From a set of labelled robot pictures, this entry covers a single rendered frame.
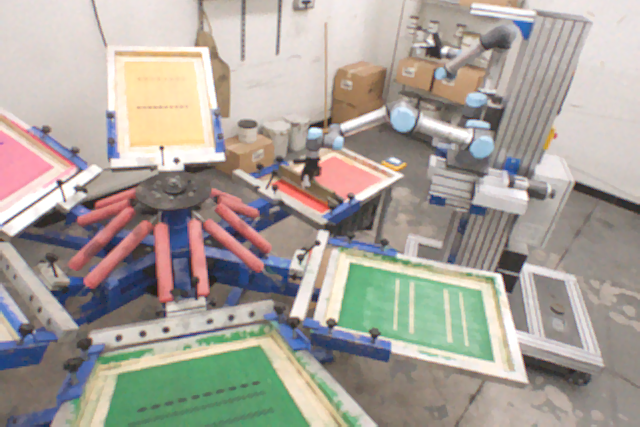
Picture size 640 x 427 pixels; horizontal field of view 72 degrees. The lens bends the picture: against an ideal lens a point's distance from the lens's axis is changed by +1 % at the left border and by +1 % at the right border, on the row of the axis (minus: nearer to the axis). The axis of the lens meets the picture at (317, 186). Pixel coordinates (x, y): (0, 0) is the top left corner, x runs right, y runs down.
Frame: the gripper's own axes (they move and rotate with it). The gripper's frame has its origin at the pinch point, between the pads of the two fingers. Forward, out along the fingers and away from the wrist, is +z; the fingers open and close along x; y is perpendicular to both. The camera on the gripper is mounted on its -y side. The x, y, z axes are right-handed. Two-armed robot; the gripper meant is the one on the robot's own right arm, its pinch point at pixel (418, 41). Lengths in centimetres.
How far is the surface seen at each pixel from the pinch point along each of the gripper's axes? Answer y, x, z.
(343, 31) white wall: 67, 154, 194
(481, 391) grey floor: 155, -101, -134
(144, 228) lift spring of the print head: 13, -224, -23
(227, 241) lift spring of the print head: 24, -200, -42
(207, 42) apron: 31, -49, 184
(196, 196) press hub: 10, -201, -25
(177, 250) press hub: 33, -213, -22
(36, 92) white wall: 33, -193, 185
